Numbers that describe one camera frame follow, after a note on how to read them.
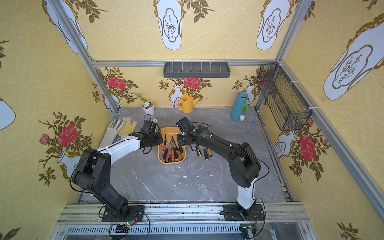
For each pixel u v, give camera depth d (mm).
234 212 732
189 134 638
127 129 1087
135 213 732
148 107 1050
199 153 937
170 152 924
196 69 923
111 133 1060
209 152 948
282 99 789
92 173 462
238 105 1011
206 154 946
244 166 472
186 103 1115
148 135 732
